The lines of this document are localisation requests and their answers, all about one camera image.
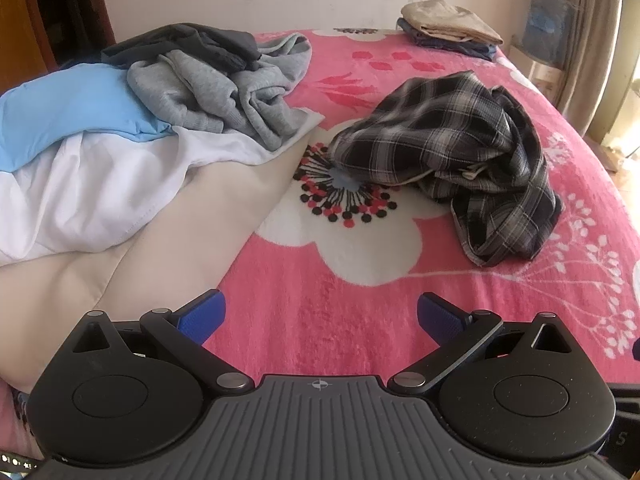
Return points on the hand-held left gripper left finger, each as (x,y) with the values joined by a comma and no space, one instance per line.
(202,317)

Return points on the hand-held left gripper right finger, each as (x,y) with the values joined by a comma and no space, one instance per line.
(440,317)

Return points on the black white plaid shirt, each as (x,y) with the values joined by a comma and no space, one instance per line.
(440,140)

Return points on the cream cloth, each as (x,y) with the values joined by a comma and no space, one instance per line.
(150,270)

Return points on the pink floral blanket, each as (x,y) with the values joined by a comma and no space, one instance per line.
(310,300)

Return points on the white garment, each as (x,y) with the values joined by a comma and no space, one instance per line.
(90,190)

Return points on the pink printed quilt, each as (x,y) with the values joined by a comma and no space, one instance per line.
(12,420)

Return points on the grey sweatshirt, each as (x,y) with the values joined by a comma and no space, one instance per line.
(210,85)

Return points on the light blue garment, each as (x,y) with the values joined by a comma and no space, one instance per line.
(65,105)

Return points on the white water dispenser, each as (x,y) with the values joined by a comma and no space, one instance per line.
(542,72)

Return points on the folded blue jeans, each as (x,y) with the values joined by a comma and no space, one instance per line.
(475,49)

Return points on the dark grey garment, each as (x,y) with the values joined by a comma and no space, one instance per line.
(200,40)

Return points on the folded beige garment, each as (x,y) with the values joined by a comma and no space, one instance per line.
(450,17)

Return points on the beige curtain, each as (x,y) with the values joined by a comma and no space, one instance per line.
(587,35)

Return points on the blue water bottle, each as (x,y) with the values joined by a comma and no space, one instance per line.
(550,17)

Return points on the brown wooden wardrobe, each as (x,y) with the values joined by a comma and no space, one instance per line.
(45,15)

